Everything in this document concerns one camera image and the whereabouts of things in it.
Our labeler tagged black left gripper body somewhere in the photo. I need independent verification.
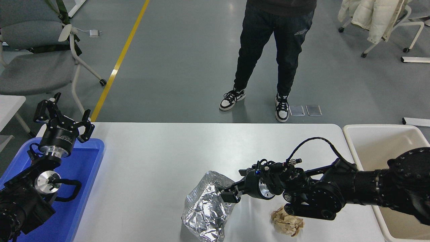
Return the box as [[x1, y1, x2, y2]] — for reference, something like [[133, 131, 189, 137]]
[[38, 123, 80, 156]]

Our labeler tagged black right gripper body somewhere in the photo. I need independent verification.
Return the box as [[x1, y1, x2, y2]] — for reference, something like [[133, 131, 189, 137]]
[[245, 169, 262, 199]]

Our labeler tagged silver foil tray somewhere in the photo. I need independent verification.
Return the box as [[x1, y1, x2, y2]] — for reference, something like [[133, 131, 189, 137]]
[[181, 170, 243, 242]]

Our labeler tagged tan paper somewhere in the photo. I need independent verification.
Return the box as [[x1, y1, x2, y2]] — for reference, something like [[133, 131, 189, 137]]
[[271, 206, 305, 237]]

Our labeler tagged small white side table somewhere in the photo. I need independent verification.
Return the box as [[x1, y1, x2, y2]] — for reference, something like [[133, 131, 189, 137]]
[[0, 95, 35, 152]]

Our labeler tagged blue plastic tray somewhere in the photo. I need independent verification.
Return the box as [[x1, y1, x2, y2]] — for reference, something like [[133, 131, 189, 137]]
[[0, 137, 105, 242]]

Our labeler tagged grey office chair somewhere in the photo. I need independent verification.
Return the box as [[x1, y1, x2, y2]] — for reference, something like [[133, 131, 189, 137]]
[[0, 0, 108, 115]]

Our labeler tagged white table leg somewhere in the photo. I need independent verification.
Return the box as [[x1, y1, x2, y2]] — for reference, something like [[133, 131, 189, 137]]
[[68, 0, 87, 18]]

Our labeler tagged large pale plastic bin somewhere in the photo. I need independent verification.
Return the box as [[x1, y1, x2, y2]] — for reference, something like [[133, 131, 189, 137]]
[[342, 124, 430, 242]]

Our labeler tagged person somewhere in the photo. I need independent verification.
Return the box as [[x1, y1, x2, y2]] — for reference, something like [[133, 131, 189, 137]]
[[219, 0, 317, 123]]

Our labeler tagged cream padded coat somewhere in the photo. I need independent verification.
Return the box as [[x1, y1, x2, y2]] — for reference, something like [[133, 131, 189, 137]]
[[338, 0, 412, 44]]

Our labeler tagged white wheeled chair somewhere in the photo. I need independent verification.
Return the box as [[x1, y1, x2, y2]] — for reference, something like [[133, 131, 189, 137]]
[[339, 0, 430, 58]]

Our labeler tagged dark green strap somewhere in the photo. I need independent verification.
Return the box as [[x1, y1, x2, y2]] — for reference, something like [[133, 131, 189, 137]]
[[34, 0, 83, 56]]

